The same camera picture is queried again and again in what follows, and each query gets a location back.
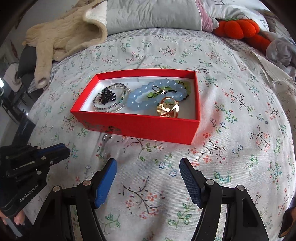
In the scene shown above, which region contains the red cardboard box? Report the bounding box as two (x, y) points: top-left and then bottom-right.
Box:
(70, 68), (201, 145)

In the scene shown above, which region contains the orange pumpkin plush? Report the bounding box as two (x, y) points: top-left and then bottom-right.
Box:
(213, 19), (258, 40)

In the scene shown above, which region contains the orange plush toy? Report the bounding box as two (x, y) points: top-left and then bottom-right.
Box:
(245, 35), (272, 53)

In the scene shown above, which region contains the grey white crumpled garment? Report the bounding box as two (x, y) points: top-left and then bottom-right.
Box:
(265, 38), (296, 75)

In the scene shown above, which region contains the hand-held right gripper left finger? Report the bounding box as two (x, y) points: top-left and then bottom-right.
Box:
(31, 158), (117, 241)

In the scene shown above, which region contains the black hair claw clip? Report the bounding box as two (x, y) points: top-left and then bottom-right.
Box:
(97, 87), (117, 105)

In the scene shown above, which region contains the grey checked blanket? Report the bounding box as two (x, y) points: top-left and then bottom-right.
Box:
(50, 26), (253, 80)

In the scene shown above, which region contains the pink striped cloth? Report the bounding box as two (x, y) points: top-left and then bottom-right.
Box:
(195, 0), (219, 32)

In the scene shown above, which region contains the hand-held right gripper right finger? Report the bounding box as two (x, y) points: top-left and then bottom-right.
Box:
(179, 158), (270, 241)

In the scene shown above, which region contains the gold flower ring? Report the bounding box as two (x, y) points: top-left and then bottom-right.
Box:
(156, 97), (182, 118)

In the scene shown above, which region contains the light blue bead bracelet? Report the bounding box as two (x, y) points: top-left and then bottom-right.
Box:
(126, 79), (188, 108)

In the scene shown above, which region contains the person's left hand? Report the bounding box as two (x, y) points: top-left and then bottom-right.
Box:
(13, 209), (26, 226)

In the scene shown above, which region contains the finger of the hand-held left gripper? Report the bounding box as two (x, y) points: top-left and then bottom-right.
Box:
(35, 143), (71, 165)

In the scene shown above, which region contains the clear bead bracelet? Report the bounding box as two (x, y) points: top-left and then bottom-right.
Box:
(93, 84), (132, 113)

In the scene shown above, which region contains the floral bedsheet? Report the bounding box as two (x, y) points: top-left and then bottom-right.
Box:
(21, 29), (296, 241)

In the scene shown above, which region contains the cream fabric sheet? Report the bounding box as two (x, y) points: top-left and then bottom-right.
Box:
(240, 50), (296, 84)

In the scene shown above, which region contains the dark grey chair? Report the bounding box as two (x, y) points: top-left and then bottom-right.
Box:
(16, 45), (39, 93)

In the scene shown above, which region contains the thin dark bead bracelet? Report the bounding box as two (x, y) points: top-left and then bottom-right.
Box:
(97, 86), (131, 110)

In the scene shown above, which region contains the black phone box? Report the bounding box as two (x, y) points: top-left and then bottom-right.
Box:
(11, 117), (37, 147)

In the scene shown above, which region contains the beige fleece jacket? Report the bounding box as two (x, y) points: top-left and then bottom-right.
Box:
(22, 0), (108, 88)

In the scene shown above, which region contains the green bead hair tie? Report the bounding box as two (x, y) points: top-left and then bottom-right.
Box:
(147, 80), (192, 102)

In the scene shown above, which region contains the gold ring with gem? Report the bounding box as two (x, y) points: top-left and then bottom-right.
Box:
(151, 85), (168, 95)

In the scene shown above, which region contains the grey white pillow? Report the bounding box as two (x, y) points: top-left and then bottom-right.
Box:
(105, 0), (204, 36)

